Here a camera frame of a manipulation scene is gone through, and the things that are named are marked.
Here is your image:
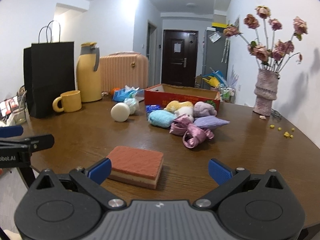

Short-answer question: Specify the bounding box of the lavender fluffy knit item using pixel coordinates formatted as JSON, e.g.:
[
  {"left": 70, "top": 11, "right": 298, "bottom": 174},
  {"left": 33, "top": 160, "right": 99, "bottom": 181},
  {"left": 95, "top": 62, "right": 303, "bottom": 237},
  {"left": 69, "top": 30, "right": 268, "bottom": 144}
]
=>
[{"left": 193, "top": 101, "right": 217, "bottom": 118}]

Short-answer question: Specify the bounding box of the grey refrigerator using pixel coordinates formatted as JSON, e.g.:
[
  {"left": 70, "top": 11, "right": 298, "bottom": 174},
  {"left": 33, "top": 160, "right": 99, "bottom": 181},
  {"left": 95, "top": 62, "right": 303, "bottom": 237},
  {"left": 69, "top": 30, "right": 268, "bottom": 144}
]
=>
[{"left": 201, "top": 27, "right": 229, "bottom": 80}]

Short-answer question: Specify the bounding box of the yellow black box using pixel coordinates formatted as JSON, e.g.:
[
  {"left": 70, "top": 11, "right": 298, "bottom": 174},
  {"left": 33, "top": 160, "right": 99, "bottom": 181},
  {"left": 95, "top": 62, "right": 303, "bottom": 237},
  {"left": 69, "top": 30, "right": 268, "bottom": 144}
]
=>
[{"left": 212, "top": 22, "right": 228, "bottom": 29}]

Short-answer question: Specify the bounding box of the dark brown entrance door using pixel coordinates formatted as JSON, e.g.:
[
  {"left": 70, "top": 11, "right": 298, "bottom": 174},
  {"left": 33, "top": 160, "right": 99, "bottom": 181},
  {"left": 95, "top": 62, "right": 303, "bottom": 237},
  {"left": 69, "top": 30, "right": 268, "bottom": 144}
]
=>
[{"left": 161, "top": 30, "right": 199, "bottom": 87}]

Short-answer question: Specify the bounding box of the red cardboard box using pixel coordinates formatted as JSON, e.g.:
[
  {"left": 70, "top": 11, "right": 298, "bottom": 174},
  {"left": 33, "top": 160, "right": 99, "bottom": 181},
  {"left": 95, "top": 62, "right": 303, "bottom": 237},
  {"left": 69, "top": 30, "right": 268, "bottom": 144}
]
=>
[{"left": 144, "top": 84, "right": 220, "bottom": 111}]

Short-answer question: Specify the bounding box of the pink textured vase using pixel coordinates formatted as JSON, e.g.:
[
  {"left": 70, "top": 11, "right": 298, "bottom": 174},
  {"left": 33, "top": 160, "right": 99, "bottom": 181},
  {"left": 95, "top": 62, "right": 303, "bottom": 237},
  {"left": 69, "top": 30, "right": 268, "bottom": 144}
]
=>
[{"left": 253, "top": 69, "right": 279, "bottom": 116}]

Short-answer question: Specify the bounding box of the yellow white plush toy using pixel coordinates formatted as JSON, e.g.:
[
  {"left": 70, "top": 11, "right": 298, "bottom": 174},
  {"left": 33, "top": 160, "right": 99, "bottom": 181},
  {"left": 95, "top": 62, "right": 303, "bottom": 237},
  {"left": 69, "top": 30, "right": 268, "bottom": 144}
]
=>
[{"left": 164, "top": 100, "right": 194, "bottom": 113}]

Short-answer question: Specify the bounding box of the yellow ceramic mug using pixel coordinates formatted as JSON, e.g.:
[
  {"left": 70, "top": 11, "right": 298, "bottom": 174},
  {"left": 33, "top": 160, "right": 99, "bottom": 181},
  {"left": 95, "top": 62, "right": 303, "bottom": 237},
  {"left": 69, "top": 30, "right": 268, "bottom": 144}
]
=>
[{"left": 52, "top": 90, "right": 82, "bottom": 113}]

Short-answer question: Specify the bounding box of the red layered sponge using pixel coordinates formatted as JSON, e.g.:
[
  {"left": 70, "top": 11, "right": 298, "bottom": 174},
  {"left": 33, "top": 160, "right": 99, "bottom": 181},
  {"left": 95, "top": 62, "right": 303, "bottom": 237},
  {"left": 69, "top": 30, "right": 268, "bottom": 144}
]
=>
[{"left": 107, "top": 146, "right": 164, "bottom": 190}]

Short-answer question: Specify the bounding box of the purple burlap pouch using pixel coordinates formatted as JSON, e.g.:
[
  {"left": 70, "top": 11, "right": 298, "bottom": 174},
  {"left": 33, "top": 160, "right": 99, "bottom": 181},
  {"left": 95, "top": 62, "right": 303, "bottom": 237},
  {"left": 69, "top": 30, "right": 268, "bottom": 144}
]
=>
[{"left": 194, "top": 115, "right": 230, "bottom": 130}]

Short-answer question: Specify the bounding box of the pink satin ribbon cloth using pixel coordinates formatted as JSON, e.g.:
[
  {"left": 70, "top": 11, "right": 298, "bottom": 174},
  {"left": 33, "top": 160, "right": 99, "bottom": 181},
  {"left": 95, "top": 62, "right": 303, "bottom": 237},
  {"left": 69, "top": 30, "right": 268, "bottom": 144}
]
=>
[{"left": 169, "top": 114, "right": 214, "bottom": 149}]

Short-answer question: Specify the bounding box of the orange fruit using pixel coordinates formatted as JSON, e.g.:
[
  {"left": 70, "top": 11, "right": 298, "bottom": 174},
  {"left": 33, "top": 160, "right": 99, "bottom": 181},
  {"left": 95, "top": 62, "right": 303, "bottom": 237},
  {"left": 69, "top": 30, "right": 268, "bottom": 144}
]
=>
[{"left": 110, "top": 87, "right": 120, "bottom": 95}]

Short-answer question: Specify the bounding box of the pink ribbed suitcase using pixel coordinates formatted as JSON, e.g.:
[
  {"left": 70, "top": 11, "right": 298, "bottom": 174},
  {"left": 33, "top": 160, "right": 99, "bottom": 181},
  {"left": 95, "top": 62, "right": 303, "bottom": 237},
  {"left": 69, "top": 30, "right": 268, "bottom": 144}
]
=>
[{"left": 99, "top": 51, "right": 149, "bottom": 92}]

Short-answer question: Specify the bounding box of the dried pink rose bouquet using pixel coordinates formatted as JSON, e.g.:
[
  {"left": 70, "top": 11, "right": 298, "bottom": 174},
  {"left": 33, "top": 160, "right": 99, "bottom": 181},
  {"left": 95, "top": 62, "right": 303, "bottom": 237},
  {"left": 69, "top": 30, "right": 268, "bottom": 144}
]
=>
[{"left": 223, "top": 5, "right": 308, "bottom": 74}]

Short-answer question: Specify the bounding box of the black paper shopping bag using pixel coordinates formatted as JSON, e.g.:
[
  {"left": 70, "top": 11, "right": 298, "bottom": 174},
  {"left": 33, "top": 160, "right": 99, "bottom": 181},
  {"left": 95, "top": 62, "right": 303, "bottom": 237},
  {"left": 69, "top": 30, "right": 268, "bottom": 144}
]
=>
[{"left": 23, "top": 20, "right": 76, "bottom": 119}]

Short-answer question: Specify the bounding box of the white plastic bag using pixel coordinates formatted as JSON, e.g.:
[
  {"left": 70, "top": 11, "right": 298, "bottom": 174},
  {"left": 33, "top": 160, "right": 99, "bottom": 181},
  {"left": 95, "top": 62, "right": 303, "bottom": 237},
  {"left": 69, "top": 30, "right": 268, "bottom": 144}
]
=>
[{"left": 124, "top": 98, "right": 140, "bottom": 115}]

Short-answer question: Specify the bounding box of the metal storage trolley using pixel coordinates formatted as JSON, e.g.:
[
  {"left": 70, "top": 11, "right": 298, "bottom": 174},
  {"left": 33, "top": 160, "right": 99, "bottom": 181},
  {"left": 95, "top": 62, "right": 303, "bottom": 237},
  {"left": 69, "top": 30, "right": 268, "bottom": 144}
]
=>
[{"left": 219, "top": 83, "right": 236, "bottom": 103}]

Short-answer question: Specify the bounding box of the yellow thermos jug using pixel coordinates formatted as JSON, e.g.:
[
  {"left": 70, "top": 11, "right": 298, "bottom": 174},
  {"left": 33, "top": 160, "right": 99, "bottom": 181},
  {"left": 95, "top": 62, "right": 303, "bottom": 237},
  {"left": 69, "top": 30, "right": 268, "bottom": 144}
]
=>
[{"left": 76, "top": 42, "right": 102, "bottom": 103}]

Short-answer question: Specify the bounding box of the blue tissue pack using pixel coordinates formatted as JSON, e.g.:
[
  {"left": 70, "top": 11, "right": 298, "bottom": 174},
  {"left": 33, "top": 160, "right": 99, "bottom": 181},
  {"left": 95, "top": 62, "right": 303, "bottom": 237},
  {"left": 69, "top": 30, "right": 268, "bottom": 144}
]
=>
[{"left": 112, "top": 87, "right": 144, "bottom": 102}]

